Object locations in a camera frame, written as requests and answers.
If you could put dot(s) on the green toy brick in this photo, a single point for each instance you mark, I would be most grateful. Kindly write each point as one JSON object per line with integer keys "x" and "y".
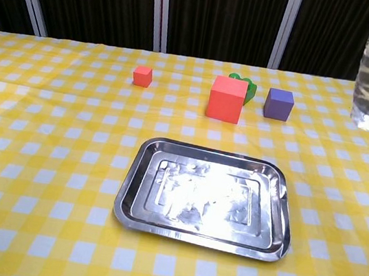
{"x": 250, "y": 89}

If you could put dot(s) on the yellow white checkered tablecloth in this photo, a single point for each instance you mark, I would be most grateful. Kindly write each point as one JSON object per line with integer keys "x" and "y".
{"x": 63, "y": 161}

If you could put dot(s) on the rectangular metal tray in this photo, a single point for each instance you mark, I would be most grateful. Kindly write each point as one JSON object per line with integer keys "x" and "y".
{"x": 206, "y": 198}

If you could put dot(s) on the large red cube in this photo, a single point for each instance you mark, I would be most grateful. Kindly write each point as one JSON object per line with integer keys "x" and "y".
{"x": 226, "y": 99}

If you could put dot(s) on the small red cube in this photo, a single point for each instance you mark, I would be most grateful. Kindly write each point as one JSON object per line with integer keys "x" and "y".
{"x": 142, "y": 76}

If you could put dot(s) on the purple cube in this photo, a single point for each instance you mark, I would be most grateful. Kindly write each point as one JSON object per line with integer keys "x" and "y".
{"x": 278, "y": 105}

